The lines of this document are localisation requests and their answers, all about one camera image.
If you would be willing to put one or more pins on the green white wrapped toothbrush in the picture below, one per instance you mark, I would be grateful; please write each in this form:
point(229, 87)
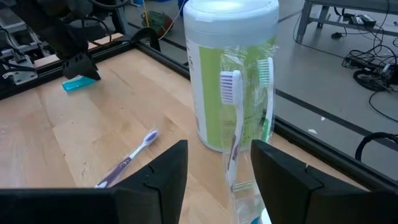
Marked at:
point(264, 73)

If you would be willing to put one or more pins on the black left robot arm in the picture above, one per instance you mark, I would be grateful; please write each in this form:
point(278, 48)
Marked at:
point(37, 6)

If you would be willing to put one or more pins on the blue mouthwash bottle white cap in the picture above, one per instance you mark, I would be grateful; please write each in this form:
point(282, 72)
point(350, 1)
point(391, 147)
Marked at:
point(264, 216)
point(76, 84)

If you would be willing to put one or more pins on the white green wipes canister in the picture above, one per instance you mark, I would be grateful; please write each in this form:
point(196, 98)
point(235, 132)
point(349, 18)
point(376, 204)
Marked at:
point(205, 77)

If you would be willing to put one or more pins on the silver base bracket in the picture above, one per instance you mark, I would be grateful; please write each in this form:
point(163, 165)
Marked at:
point(20, 73)

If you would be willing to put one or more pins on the clear plastic cup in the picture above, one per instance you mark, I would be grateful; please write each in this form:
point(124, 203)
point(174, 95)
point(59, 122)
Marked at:
point(245, 199)

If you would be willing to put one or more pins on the grey metal workbench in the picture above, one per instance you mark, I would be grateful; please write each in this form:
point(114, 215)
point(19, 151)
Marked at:
point(303, 21)

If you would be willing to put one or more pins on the black aluminium table frame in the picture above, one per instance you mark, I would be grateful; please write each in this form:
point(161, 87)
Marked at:
point(311, 143)

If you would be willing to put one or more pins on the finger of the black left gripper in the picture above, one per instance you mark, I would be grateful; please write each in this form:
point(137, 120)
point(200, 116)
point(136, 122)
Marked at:
point(79, 68)

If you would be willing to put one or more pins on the green red floor object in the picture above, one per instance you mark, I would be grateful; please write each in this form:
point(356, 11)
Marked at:
point(158, 21)

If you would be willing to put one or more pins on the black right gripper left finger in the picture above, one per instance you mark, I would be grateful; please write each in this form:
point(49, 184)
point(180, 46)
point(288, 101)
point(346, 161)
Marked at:
point(161, 193)

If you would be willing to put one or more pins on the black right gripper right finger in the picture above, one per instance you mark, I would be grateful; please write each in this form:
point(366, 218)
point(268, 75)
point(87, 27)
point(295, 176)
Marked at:
point(295, 193)

